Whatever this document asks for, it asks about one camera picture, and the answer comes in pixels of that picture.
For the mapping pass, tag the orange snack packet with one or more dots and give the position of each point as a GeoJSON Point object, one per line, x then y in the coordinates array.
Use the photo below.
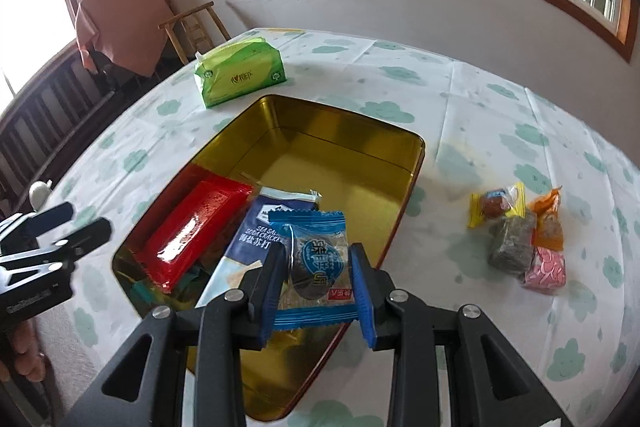
{"type": "Point", "coordinates": [547, 227]}

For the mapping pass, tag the bright side window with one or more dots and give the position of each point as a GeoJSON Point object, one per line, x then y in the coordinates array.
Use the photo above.
{"type": "Point", "coordinates": [30, 7]}

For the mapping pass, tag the dark green cake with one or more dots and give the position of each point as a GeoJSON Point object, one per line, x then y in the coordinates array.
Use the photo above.
{"type": "Point", "coordinates": [510, 239]}

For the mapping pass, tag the wooden chair with orange cloth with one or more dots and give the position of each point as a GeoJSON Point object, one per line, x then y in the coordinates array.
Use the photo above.
{"type": "Point", "coordinates": [120, 7]}

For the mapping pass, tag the pink candy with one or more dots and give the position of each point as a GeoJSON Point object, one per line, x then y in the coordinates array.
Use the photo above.
{"type": "Point", "coordinates": [545, 269]}

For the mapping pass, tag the green tissue pack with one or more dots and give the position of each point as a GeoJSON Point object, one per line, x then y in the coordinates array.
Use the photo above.
{"type": "Point", "coordinates": [240, 72]}

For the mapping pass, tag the blue cookie packet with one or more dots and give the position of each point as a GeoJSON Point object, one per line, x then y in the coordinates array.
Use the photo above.
{"type": "Point", "coordinates": [315, 257]}

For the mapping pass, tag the dark blue soda cracker packet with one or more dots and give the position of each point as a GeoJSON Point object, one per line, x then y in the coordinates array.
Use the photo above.
{"type": "Point", "coordinates": [250, 237]}

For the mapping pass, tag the gold tin box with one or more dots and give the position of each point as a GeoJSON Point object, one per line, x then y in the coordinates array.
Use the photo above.
{"type": "Point", "coordinates": [325, 167]}

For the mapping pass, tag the white round object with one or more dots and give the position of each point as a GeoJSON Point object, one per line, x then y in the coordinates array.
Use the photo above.
{"type": "Point", "coordinates": [40, 194]}

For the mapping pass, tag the yellow cake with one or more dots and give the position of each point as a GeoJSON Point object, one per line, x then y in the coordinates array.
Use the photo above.
{"type": "Point", "coordinates": [495, 202]}

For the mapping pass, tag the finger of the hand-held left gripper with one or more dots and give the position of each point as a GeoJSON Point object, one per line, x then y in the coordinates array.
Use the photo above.
{"type": "Point", "coordinates": [52, 214]}
{"type": "Point", "coordinates": [85, 234]}

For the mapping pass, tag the dark wooden bench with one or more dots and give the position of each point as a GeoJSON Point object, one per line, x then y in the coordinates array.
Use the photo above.
{"type": "Point", "coordinates": [50, 117]}

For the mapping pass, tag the person's left hand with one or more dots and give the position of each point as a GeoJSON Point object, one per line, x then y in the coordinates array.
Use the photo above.
{"type": "Point", "coordinates": [27, 357]}

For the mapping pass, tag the red snack packet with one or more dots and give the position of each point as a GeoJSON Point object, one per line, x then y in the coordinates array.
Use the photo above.
{"type": "Point", "coordinates": [195, 222]}

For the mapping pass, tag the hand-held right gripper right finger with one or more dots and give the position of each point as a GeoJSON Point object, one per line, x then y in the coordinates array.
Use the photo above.
{"type": "Point", "coordinates": [362, 297]}

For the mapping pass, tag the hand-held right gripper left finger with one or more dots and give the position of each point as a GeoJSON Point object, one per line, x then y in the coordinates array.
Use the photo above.
{"type": "Point", "coordinates": [272, 292]}

